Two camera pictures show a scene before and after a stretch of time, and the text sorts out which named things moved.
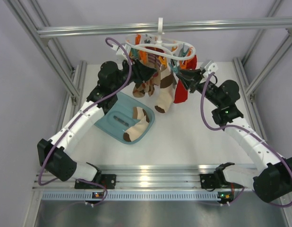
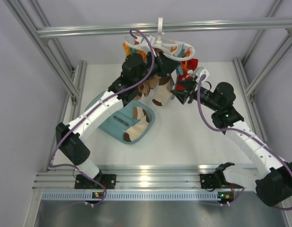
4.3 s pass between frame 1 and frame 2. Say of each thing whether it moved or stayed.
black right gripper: moved
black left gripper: moved
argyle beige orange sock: stayed
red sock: moved
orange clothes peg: moved
